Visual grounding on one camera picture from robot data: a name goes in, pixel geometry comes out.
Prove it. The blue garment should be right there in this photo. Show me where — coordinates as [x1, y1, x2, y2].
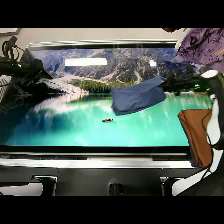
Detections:
[110, 76, 167, 117]

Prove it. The brown garment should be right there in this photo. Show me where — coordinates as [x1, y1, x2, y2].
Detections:
[177, 108, 215, 169]

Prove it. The person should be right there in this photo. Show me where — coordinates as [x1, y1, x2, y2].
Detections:
[162, 27, 224, 73]

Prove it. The silver frame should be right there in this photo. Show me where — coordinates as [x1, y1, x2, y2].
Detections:
[0, 151, 214, 197]

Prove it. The black cable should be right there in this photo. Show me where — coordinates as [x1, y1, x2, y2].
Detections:
[201, 109, 215, 178]
[1, 35, 20, 62]

